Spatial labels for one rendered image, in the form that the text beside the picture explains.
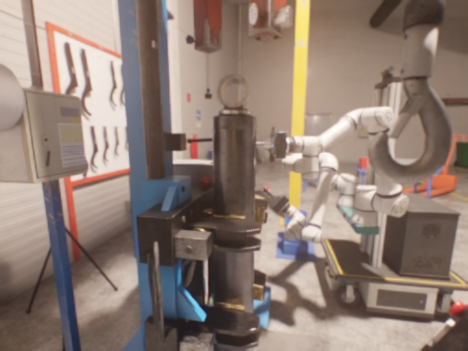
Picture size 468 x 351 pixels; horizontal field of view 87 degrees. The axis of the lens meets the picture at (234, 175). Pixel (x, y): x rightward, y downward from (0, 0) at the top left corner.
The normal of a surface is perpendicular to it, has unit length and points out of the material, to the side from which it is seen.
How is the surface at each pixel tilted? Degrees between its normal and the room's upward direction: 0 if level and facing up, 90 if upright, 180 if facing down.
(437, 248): 90
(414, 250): 90
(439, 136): 90
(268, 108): 90
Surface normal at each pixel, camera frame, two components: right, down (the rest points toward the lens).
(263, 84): -0.21, 0.18
